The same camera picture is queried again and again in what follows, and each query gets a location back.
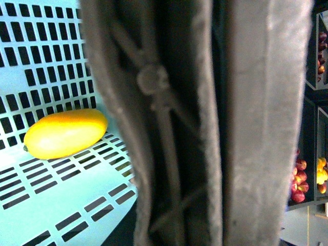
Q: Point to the yellow mango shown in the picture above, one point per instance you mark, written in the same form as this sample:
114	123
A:
65	133

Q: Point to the light blue plastic basket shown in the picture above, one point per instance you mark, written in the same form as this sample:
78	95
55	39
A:
66	176

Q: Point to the brown basket handle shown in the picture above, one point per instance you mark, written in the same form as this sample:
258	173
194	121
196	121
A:
208	98

